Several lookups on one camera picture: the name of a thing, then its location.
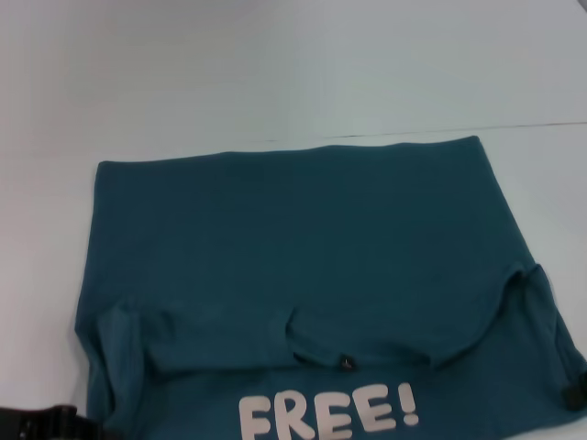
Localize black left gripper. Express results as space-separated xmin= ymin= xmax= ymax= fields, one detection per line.
xmin=0 ymin=403 xmax=110 ymax=440

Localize teal blue t-shirt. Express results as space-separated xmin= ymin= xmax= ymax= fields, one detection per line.
xmin=74 ymin=135 xmax=587 ymax=440

